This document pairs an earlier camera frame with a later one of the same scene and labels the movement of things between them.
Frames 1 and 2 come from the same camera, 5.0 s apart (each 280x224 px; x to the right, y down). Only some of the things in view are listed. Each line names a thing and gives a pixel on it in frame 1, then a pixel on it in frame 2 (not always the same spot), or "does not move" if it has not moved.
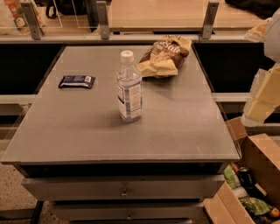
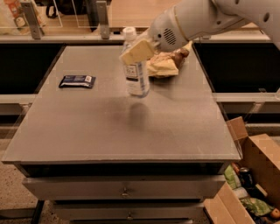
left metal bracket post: x=34 y=24 does not move
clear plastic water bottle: x=129 y=88 to x=137 y=75
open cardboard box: x=262 y=155 does not move
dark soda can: x=246 y=177 does not move
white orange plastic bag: x=13 y=19 does not move
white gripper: x=273 y=39 to x=164 y=32
